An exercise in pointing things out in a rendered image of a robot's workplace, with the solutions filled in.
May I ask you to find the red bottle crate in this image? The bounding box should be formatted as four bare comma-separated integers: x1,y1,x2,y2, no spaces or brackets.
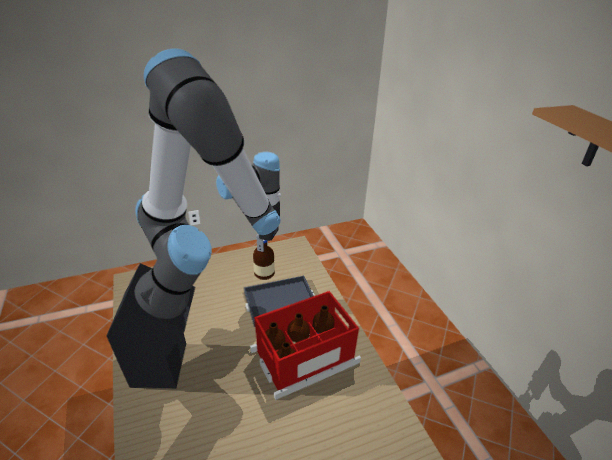
257,291,359,390

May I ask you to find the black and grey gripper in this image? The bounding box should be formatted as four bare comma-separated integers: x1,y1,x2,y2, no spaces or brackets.
256,189,281,252

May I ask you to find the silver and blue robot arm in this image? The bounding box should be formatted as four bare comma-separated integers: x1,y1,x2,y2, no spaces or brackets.
135,49,280,319

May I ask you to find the brown glass bottle with blue cap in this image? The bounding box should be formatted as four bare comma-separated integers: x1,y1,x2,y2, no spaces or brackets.
253,240,275,280

